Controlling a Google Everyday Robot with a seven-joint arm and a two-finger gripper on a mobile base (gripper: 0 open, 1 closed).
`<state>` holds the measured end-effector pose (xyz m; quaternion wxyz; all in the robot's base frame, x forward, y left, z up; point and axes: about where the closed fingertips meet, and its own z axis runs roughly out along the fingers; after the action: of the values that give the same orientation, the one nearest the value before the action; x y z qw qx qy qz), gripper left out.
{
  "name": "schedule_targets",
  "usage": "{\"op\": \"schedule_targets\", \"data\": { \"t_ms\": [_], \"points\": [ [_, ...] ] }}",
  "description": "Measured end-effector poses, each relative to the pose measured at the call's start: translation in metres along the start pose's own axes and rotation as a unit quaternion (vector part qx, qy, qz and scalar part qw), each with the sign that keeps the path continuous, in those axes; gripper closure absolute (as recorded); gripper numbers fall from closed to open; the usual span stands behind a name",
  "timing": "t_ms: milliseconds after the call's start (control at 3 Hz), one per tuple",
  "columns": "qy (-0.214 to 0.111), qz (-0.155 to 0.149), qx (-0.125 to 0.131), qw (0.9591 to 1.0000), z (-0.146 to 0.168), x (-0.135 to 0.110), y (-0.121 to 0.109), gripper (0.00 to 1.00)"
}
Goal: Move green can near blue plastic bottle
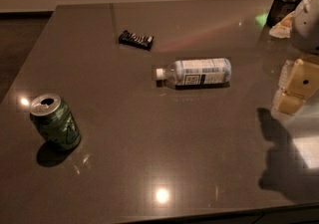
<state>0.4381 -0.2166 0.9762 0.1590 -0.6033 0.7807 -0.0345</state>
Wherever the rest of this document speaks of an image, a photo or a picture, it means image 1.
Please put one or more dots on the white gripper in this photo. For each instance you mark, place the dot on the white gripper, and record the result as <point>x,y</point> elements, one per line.
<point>307,25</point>

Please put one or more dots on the green soda can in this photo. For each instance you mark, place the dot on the green soda can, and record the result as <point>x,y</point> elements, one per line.
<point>53,119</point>

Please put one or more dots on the clear blue-label plastic bottle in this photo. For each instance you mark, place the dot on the clear blue-label plastic bottle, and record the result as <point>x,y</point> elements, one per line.
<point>200,72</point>

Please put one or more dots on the white crumpled packet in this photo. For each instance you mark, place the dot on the white crumpled packet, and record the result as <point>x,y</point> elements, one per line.
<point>282,29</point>

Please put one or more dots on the black bag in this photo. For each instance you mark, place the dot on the black bag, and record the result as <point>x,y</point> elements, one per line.
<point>279,9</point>

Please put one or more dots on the black snack bar wrapper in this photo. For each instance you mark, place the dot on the black snack bar wrapper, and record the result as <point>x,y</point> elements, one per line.
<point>134,40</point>

